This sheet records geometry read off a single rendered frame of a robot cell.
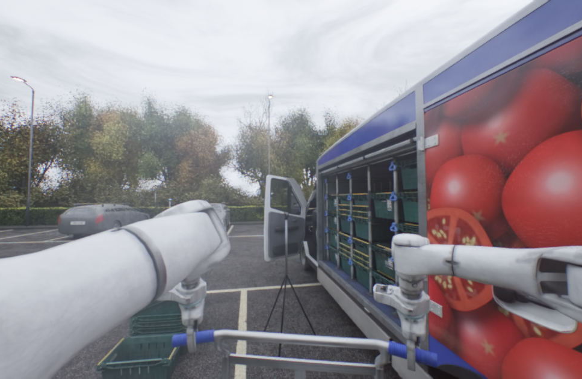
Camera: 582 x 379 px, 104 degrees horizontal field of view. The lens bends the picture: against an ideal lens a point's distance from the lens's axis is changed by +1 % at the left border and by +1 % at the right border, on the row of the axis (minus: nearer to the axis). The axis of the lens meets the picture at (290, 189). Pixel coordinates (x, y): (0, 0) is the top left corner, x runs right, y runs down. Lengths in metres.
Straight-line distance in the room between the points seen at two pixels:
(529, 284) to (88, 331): 0.55
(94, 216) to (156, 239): 12.09
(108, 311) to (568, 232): 1.32
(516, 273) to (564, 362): 0.93
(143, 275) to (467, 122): 1.54
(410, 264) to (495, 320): 1.02
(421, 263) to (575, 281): 0.21
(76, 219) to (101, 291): 12.44
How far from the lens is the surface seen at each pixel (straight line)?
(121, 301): 0.22
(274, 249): 4.68
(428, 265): 0.57
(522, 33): 1.55
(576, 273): 0.51
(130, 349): 3.26
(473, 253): 0.55
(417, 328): 0.76
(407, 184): 2.18
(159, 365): 2.81
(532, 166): 1.36
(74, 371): 3.50
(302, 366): 1.01
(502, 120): 1.46
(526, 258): 0.54
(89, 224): 12.36
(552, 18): 1.49
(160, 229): 0.25
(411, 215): 2.16
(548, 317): 1.45
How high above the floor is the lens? 1.67
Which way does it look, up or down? 2 degrees up
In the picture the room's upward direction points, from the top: straight up
